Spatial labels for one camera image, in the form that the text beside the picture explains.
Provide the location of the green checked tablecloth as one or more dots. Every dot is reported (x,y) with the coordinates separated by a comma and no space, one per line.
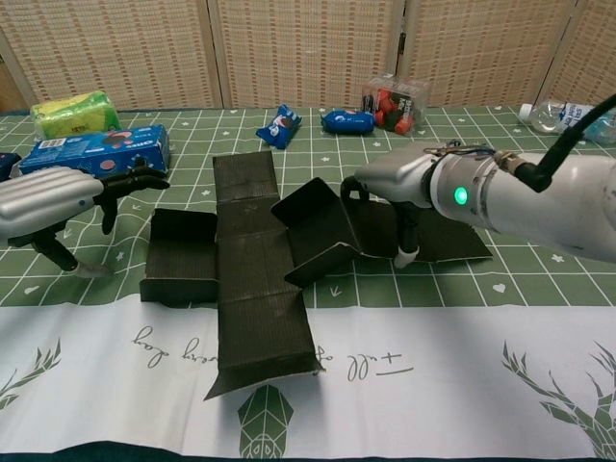
(433,298)

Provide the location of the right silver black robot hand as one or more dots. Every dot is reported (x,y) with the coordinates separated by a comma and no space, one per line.
(399,173)

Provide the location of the woven folding screen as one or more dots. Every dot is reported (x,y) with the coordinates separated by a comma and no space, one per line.
(308,48)

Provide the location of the rounded blue Oreo packet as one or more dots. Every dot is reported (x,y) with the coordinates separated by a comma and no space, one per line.
(349,122)

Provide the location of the black paper box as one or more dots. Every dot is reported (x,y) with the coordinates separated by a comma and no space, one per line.
(260,298)

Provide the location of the blue Oreo cookie box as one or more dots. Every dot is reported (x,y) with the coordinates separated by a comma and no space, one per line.
(120,144)

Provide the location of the clear box with red items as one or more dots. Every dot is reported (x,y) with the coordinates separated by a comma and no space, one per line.
(394,106)

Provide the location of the dark blue small carton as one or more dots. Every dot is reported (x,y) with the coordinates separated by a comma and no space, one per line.
(7,166)

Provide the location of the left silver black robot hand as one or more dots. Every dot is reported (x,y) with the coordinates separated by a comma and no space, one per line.
(43,202)

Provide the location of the long blue Oreo packet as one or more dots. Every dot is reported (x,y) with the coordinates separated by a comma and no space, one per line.
(279,127)

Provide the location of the clear plastic water bottle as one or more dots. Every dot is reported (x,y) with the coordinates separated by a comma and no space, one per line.
(548,118)

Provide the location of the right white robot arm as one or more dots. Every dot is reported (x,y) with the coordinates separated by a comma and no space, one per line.
(553,212)

